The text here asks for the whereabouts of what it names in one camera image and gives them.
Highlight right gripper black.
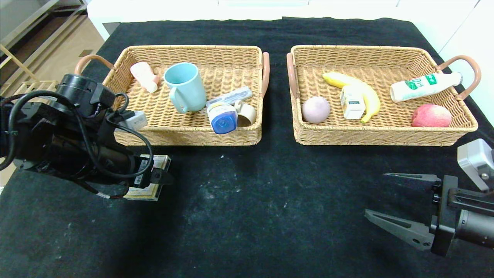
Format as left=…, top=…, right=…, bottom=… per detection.
left=364, top=172, right=494, bottom=257

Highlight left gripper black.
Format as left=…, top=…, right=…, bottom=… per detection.
left=128, top=155, right=174, bottom=188

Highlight playing card box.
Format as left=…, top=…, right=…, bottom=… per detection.
left=123, top=154, right=171, bottom=202

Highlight white bottle with blue cap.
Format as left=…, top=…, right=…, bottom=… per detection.
left=206, top=101, right=239, bottom=135

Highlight teal plastic mug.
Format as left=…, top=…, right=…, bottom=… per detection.
left=163, top=62, right=207, bottom=114

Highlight small beige cup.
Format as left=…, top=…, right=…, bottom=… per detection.
left=234, top=100, right=257, bottom=127

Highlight yellow banana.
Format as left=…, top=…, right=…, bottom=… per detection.
left=322, top=72, right=381, bottom=124

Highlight white juice carton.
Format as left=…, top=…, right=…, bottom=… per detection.
left=340, top=85, right=366, bottom=120

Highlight pale pink egg-shaped ball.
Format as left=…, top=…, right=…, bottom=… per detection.
left=302, top=97, right=331, bottom=124

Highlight red apple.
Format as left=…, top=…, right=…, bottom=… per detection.
left=411, top=104, right=452, bottom=128

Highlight small pink bottle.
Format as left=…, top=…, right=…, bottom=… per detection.
left=130, top=62, right=159, bottom=93

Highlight grey flat blister pack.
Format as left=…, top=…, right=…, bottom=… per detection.
left=206, top=86, right=253, bottom=108

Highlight white milk bottle green label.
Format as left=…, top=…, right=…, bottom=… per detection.
left=389, top=72, right=462, bottom=103

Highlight wooden slatted rack on wheels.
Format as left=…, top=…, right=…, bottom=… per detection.
left=0, top=44, right=64, bottom=101

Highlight white table behind cloth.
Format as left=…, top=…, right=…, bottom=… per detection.
left=88, top=0, right=416, bottom=42

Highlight black camera cable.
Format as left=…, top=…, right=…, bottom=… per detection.
left=0, top=91, right=155, bottom=179

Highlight thin brown cable white label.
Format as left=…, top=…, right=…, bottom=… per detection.
left=77, top=181, right=130, bottom=200

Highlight left wrist grey camera box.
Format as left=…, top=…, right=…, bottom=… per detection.
left=116, top=111, right=148, bottom=134

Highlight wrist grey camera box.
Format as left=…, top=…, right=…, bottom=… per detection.
left=457, top=139, right=494, bottom=192
left=116, top=111, right=148, bottom=134

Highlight right wrist grey camera box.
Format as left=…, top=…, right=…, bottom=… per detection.
left=457, top=139, right=494, bottom=192

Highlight wicker basket with brown handles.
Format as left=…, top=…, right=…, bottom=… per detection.
left=74, top=46, right=270, bottom=146
left=286, top=45, right=482, bottom=146

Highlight grey metal shelf frame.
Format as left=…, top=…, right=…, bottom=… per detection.
left=0, top=0, right=90, bottom=58

